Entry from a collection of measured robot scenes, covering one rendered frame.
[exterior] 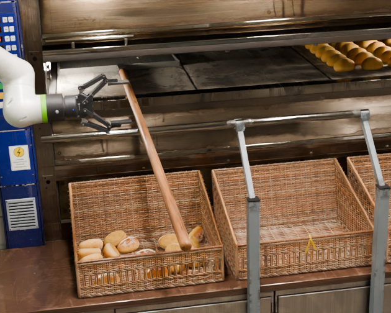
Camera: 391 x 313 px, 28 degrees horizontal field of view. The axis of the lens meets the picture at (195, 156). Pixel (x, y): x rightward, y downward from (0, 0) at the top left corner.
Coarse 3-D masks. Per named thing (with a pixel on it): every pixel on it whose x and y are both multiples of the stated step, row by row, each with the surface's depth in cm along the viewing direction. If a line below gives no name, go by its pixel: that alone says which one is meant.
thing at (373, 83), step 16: (320, 80) 331; (336, 80) 330; (352, 80) 329; (368, 80) 328; (384, 80) 329; (112, 96) 318; (144, 96) 317; (160, 96) 316; (176, 96) 317; (192, 96) 318; (208, 96) 319; (224, 96) 321; (240, 96) 322; (256, 96) 323; (272, 96) 324
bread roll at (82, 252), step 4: (80, 248) 307; (84, 248) 307; (88, 248) 307; (92, 248) 308; (96, 248) 309; (80, 252) 306; (84, 252) 306; (88, 252) 306; (92, 252) 307; (96, 252) 308; (100, 252) 310; (80, 256) 307
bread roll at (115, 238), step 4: (112, 232) 321; (116, 232) 320; (120, 232) 321; (124, 232) 321; (108, 236) 319; (112, 236) 319; (116, 236) 319; (120, 236) 319; (124, 236) 320; (104, 240) 318; (108, 240) 317; (112, 240) 317; (116, 240) 317; (120, 240) 318; (104, 244) 318; (116, 244) 317
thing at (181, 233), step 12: (120, 72) 343; (132, 96) 307; (132, 108) 295; (144, 120) 280; (144, 132) 267; (144, 144) 260; (156, 156) 245; (156, 168) 236; (156, 180) 231; (168, 192) 219; (168, 204) 212; (180, 216) 205; (180, 228) 198; (180, 240) 193
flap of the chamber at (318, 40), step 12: (336, 36) 304; (348, 36) 304; (360, 36) 305; (372, 36) 306; (384, 36) 307; (156, 48) 294; (168, 48) 295; (180, 48) 296; (192, 48) 296; (204, 48) 297; (216, 48) 298; (228, 48) 298; (240, 48) 299; (48, 60) 289; (60, 60) 290; (72, 60) 290
